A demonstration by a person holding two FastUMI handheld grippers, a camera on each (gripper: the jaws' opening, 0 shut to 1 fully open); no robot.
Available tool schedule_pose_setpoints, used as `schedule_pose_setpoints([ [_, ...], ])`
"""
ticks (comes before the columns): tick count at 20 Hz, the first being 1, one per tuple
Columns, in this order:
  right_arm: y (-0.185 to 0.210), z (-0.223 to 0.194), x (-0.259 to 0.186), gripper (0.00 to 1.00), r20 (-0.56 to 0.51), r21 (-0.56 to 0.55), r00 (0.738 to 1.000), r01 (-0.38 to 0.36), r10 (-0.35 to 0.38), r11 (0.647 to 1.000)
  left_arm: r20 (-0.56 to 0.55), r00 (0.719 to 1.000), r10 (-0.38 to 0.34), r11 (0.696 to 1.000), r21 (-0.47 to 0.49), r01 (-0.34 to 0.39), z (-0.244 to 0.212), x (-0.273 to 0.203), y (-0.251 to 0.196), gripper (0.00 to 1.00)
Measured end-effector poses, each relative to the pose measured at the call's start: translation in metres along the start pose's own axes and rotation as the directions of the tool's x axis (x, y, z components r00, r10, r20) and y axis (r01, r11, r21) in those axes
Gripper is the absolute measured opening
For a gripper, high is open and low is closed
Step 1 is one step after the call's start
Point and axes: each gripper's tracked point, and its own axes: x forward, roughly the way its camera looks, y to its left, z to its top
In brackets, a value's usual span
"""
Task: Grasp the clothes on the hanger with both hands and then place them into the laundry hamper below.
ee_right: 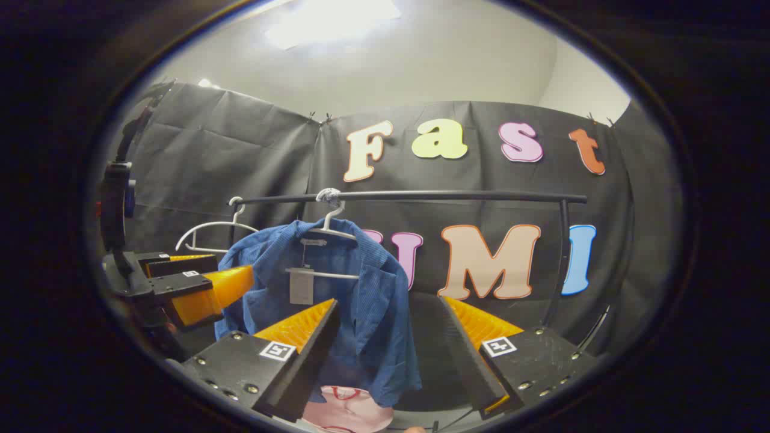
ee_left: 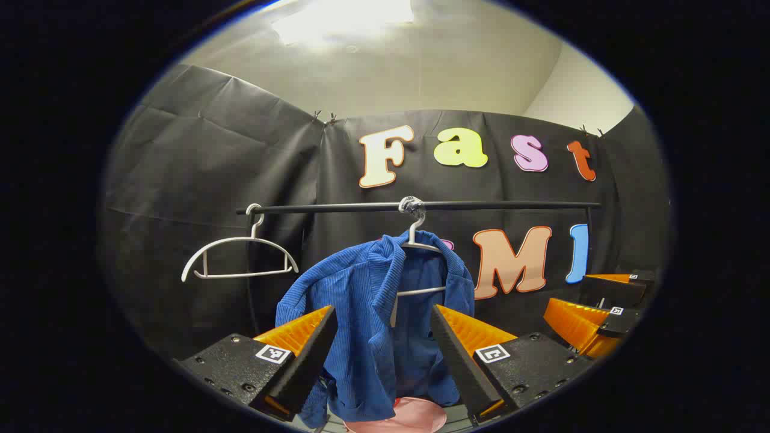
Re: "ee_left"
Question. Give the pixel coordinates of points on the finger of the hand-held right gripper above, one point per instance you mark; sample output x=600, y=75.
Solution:
x=574, y=328
x=610, y=293

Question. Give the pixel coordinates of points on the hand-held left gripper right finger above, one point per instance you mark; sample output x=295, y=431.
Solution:
x=460, y=361

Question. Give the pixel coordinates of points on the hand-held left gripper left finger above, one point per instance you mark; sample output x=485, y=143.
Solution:
x=307, y=361

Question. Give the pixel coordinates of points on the pink laundry hamper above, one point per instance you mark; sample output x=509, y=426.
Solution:
x=415, y=418

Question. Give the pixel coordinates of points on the white clothes hanger with tape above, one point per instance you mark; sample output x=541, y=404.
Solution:
x=414, y=231

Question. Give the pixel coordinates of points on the black backdrop cloth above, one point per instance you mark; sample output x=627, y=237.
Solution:
x=198, y=150

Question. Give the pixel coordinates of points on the ceiling light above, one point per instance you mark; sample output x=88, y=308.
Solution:
x=343, y=18

